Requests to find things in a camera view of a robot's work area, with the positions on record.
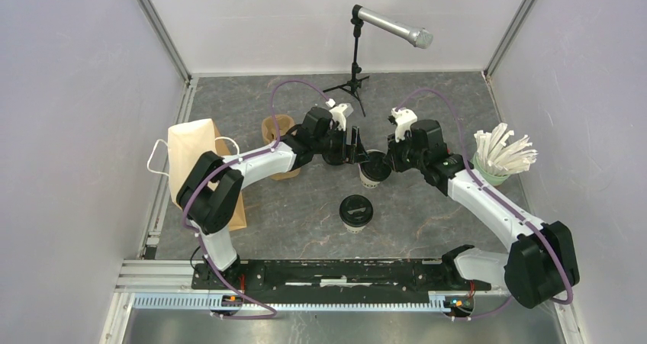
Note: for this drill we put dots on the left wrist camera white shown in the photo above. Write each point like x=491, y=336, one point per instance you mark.
x=340, y=112

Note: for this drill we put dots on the white paper cup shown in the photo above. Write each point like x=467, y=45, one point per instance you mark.
x=354, y=227
x=368, y=183

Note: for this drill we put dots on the green cup holder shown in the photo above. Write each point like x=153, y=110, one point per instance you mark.
x=494, y=180

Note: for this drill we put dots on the black lid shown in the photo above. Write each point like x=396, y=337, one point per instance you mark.
x=376, y=168
x=356, y=209
x=334, y=159

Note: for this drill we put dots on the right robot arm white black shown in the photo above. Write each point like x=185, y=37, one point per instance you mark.
x=540, y=263

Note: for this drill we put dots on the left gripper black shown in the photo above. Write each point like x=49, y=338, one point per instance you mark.
x=355, y=150

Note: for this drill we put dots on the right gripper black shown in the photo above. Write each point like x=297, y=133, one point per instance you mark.
x=393, y=152

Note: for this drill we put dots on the white wrapped straws bundle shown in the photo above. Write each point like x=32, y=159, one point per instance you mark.
x=498, y=155

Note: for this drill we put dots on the silver microphone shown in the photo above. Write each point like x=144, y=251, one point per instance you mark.
x=418, y=37

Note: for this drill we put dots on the cardboard cup carrier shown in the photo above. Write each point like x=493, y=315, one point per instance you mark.
x=271, y=128

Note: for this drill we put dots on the black microphone tripod stand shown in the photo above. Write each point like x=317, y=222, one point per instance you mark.
x=353, y=85

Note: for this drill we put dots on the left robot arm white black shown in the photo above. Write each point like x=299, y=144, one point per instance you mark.
x=208, y=197

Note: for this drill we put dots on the brown paper bag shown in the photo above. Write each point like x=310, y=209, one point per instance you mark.
x=185, y=143

